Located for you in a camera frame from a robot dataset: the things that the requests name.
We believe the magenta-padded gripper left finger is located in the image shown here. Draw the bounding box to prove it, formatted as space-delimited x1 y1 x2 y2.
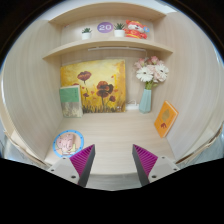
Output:
46 143 97 188

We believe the pink and white flower bouquet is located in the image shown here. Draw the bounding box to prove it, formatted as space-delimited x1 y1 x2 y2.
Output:
133 55 170 90

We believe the round blue-rimmed cartoon mouse pad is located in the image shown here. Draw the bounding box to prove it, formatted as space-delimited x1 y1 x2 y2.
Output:
52 129 85 159

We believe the green book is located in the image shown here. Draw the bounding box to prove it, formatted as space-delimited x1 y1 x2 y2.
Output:
59 84 84 119

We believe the pink computer mouse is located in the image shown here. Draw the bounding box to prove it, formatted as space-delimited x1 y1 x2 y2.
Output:
55 135 77 155

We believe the white power strip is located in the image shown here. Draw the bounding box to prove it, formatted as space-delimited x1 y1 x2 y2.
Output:
125 99 140 112

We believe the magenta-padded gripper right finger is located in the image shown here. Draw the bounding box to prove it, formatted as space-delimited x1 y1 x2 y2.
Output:
131 143 181 187

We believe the yellow poppy painting canvas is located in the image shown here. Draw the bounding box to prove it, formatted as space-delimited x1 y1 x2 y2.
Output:
60 59 127 114

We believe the wooden shelf unit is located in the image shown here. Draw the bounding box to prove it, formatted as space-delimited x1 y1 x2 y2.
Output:
42 1 174 61

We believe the white light bar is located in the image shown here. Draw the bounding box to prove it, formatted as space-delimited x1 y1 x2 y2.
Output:
87 45 148 53

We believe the orange book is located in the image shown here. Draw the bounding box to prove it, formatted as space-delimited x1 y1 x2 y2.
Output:
153 100 180 139

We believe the teal faceted vase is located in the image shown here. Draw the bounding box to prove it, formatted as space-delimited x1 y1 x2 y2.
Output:
138 88 153 115

